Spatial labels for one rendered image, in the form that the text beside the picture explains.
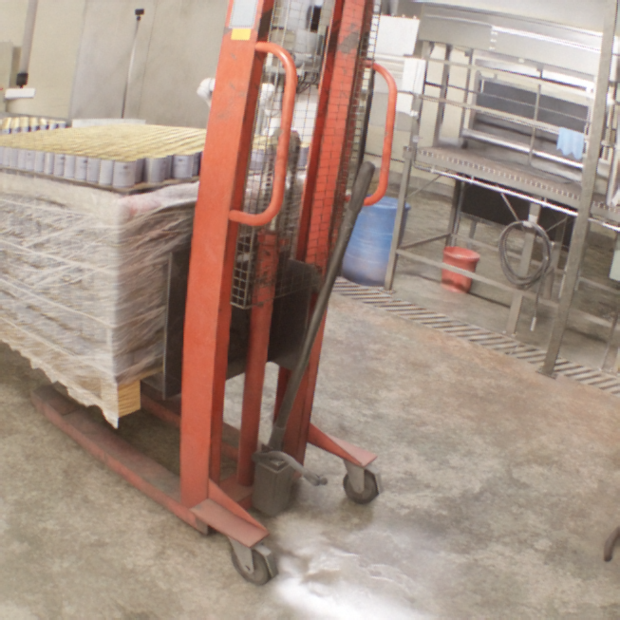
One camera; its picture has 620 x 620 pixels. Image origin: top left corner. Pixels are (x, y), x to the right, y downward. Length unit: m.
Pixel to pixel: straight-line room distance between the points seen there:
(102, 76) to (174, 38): 1.07
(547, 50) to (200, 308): 3.13
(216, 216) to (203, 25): 3.76
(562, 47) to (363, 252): 2.23
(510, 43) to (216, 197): 3.03
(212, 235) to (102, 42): 4.88
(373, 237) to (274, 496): 2.95
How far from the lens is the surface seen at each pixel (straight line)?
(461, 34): 4.58
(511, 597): 2.30
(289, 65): 1.65
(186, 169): 1.99
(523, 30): 4.46
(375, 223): 4.88
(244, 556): 2.06
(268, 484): 2.29
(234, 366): 2.23
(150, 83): 5.82
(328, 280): 1.93
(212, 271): 1.83
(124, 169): 1.82
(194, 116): 5.37
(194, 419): 2.05
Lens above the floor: 1.51
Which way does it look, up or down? 21 degrees down
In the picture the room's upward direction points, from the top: 9 degrees clockwise
